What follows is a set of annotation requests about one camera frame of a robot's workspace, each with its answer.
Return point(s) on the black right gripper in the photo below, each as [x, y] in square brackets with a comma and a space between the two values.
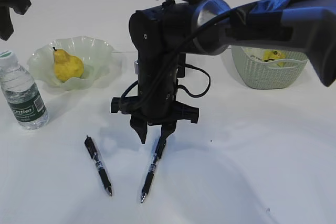
[156, 33]

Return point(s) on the black square pen holder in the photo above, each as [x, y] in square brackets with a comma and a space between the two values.
[181, 65]

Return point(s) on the yellow white waste paper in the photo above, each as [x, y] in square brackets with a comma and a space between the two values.
[266, 55]

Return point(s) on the clear plastic water bottle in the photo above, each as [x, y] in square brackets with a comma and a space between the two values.
[21, 93]

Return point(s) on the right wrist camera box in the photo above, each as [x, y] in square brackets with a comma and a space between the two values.
[136, 67]

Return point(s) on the green woven plastic basket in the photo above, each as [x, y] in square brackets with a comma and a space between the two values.
[278, 74]

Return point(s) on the blue black gel pen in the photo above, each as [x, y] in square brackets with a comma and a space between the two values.
[152, 169]

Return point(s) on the pale green wavy glass plate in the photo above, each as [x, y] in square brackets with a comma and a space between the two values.
[95, 54]

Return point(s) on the black gel pen left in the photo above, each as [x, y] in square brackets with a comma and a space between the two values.
[94, 154]

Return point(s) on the yellow pear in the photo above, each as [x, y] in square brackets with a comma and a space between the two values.
[66, 66]

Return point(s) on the blue black right robot arm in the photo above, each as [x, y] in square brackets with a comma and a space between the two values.
[306, 26]

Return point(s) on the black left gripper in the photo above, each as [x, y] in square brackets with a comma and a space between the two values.
[19, 7]

